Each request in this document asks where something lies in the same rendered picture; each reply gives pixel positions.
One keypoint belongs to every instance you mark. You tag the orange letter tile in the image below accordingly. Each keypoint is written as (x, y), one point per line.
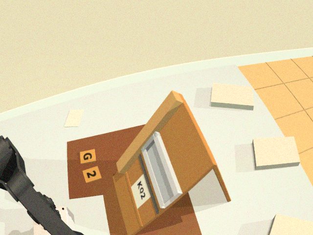
(92, 174)
(88, 156)

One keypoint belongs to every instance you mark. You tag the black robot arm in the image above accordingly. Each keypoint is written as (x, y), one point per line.
(13, 178)

